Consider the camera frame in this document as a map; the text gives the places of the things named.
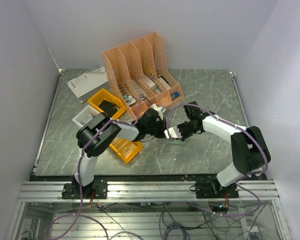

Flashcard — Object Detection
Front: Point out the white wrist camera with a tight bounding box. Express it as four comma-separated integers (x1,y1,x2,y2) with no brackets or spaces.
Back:
150,103,167,120
164,126,184,141

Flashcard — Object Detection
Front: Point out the white paper booklet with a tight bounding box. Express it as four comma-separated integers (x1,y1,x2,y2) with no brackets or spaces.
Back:
66,66,110,103

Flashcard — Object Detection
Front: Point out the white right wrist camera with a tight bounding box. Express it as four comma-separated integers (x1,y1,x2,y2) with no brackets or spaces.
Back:
164,126,184,141

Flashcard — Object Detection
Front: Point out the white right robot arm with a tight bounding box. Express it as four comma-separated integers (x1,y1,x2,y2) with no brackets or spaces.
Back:
168,102,271,198

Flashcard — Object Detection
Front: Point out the yellow bin with black items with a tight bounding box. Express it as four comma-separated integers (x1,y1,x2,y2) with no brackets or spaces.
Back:
88,88,127,120

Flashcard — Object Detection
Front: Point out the peach plastic file organizer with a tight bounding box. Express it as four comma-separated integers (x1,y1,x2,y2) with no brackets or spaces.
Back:
102,32,184,120

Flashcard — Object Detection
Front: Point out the aluminium frame rail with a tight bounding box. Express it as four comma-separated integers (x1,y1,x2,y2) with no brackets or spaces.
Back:
17,180,280,203

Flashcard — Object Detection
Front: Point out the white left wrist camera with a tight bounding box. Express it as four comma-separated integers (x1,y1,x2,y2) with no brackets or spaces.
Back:
150,103,167,120

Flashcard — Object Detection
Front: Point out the white stapler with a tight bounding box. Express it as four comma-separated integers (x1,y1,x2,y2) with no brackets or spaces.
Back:
123,95,137,107

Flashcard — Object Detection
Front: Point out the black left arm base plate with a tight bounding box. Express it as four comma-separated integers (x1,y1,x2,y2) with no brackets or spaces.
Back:
61,180,108,200

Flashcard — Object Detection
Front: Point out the blue capped bottle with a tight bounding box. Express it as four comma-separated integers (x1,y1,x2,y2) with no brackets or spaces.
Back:
171,92,180,100

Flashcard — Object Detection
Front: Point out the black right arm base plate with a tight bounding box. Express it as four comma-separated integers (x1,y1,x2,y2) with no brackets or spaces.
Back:
189,181,239,199

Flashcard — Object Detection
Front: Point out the white bin with cards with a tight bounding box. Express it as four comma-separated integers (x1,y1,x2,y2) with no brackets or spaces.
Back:
72,105,100,128

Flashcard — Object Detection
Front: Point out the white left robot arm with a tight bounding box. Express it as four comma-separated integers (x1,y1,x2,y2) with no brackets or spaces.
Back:
72,108,167,199

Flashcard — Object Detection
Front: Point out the yellow bin with cards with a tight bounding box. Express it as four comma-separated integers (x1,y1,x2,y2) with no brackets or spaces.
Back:
109,138,143,164

